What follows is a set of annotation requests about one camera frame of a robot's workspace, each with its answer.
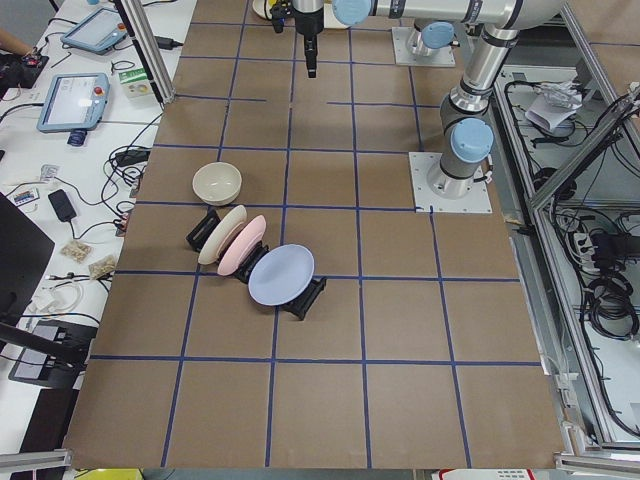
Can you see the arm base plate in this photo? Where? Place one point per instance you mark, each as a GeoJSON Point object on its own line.
{"type": "Point", "coordinates": [470, 192]}
{"type": "Point", "coordinates": [444, 58]}

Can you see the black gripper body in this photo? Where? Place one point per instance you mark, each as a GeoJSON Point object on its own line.
{"type": "Point", "coordinates": [309, 21]}

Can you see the black power adapter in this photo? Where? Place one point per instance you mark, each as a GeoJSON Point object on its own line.
{"type": "Point", "coordinates": [62, 205]}

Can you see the crumpled white paper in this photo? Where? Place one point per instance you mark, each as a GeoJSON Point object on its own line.
{"type": "Point", "coordinates": [554, 103]}

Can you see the green white small box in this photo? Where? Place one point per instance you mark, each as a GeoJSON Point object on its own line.
{"type": "Point", "coordinates": [135, 83]}

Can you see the teach pendant tablet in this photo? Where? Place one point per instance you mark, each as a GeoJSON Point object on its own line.
{"type": "Point", "coordinates": [97, 33]}
{"type": "Point", "coordinates": [74, 101]}

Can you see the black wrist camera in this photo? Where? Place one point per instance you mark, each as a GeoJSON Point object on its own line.
{"type": "Point", "coordinates": [280, 11]}

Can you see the black monitor stand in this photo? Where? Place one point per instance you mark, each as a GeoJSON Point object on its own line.
{"type": "Point", "coordinates": [55, 353]}

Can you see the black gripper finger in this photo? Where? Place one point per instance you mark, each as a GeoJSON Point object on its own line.
{"type": "Point", "coordinates": [311, 53]}

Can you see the black dish rack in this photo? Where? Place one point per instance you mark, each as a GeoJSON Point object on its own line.
{"type": "Point", "coordinates": [299, 306]}

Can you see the cream plate in rack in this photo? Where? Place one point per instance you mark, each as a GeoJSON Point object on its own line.
{"type": "Point", "coordinates": [222, 235]}

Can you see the cream rectangular tray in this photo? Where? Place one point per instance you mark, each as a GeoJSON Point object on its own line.
{"type": "Point", "coordinates": [333, 16]}

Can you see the aluminium frame post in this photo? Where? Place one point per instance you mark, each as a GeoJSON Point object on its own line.
{"type": "Point", "coordinates": [139, 30]}

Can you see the near teach pendant tablet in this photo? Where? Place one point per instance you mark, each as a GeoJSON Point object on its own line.
{"type": "Point", "coordinates": [74, 101]}

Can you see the lavender plate in rack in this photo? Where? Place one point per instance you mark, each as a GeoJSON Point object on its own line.
{"type": "Point", "coordinates": [281, 275]}

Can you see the far teach pendant tablet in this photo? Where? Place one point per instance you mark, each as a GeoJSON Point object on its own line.
{"type": "Point", "coordinates": [97, 33]}

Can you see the cream round plate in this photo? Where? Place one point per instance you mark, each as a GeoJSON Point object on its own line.
{"type": "Point", "coordinates": [262, 8]}

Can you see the pink plate in rack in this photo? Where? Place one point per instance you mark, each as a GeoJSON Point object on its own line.
{"type": "Point", "coordinates": [242, 245]}

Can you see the bag of nuts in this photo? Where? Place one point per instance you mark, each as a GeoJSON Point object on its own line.
{"type": "Point", "coordinates": [103, 267]}
{"type": "Point", "coordinates": [76, 250]}

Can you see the cream ceramic bowl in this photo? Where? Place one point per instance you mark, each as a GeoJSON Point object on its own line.
{"type": "Point", "coordinates": [217, 183]}

